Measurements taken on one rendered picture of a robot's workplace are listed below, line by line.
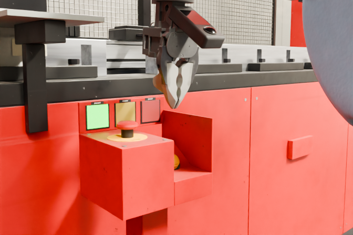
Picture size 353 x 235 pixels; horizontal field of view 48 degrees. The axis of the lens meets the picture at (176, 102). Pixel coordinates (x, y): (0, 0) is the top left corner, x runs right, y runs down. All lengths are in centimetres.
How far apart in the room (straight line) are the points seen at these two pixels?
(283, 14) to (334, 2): 461
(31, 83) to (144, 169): 30
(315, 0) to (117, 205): 53
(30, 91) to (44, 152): 14
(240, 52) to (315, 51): 124
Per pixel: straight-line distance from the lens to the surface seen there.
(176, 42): 72
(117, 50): 139
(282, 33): 479
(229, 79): 122
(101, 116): 78
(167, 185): 70
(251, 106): 131
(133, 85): 97
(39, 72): 83
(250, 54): 149
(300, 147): 156
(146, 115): 83
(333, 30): 20
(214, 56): 134
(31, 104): 82
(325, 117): 175
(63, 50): 100
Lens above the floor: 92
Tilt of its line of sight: 6 degrees down
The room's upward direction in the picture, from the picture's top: straight up
